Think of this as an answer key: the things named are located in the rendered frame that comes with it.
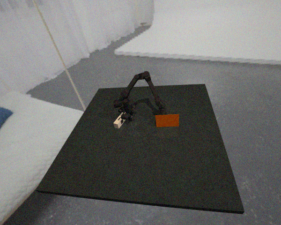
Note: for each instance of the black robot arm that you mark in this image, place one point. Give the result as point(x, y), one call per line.
point(124, 100)

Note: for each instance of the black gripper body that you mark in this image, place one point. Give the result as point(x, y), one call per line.
point(127, 111)

